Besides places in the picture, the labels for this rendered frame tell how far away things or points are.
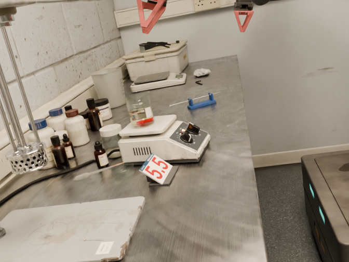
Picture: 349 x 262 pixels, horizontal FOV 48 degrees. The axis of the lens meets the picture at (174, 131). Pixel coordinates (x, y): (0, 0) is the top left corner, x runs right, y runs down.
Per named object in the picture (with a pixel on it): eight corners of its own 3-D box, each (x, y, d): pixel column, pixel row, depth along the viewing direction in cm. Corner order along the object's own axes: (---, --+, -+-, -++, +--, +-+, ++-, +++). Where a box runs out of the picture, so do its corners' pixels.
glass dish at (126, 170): (133, 178, 91) (131, 169, 90) (110, 182, 92) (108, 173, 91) (137, 168, 96) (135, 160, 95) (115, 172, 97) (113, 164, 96)
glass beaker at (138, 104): (157, 120, 102) (150, 88, 100) (155, 128, 96) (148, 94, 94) (131, 125, 103) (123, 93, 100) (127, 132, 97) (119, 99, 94)
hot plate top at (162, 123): (177, 117, 103) (177, 114, 103) (163, 133, 93) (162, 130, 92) (136, 120, 108) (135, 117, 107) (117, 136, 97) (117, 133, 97)
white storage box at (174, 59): (192, 62, 239) (188, 38, 235) (182, 75, 205) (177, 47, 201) (143, 70, 246) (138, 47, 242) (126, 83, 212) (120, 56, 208)
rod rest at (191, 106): (212, 101, 144) (211, 91, 143) (216, 102, 141) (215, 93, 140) (187, 108, 141) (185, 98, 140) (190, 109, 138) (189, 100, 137)
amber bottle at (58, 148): (72, 164, 108) (63, 133, 106) (65, 169, 105) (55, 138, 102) (61, 164, 110) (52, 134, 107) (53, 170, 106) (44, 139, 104)
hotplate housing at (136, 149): (211, 142, 104) (206, 113, 101) (199, 163, 92) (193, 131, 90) (135, 147, 111) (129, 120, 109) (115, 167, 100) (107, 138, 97)
